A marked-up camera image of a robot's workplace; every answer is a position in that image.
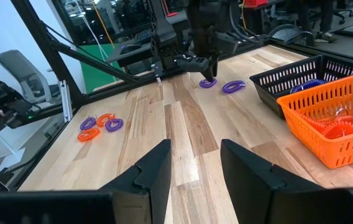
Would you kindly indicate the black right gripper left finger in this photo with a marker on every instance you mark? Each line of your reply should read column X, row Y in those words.
column 145, row 186

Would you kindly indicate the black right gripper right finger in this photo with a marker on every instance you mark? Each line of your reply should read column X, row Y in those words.
column 257, row 193

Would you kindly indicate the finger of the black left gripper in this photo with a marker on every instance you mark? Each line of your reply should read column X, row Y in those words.
column 193, row 63
column 212, row 68

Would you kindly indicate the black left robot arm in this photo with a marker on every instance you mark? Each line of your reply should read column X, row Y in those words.
column 207, row 18

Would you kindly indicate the grey desk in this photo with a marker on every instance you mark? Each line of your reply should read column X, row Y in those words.
column 181, row 19

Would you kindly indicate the red box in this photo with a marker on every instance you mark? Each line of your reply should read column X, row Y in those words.
column 255, row 3

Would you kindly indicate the black computer mouse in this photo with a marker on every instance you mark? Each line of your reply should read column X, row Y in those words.
column 130, row 49

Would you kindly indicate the black plastic basket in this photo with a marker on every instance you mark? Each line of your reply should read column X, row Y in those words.
column 276, row 93

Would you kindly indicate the black floor fan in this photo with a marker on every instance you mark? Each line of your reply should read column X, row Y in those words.
column 283, row 31

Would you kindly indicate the grey desk shelf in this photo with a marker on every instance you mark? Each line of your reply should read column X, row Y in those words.
column 117, row 59

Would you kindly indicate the orange plastic basket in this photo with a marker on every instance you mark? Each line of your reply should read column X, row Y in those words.
column 319, row 146

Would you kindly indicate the green panel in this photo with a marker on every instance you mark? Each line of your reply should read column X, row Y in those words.
column 95, row 74

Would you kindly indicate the person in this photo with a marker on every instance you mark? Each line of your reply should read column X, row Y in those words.
column 325, row 18

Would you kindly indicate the black office chair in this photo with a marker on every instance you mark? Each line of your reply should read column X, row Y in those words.
column 341, row 14

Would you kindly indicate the light grey office chair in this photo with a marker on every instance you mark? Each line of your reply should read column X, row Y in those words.
column 18, row 68

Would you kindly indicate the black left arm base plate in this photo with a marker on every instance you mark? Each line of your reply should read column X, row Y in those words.
column 164, row 67

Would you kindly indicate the silver frame bracket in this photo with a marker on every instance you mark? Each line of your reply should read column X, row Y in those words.
column 65, row 102

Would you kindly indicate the black aluminium frame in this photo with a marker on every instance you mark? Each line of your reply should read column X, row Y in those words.
column 46, row 46

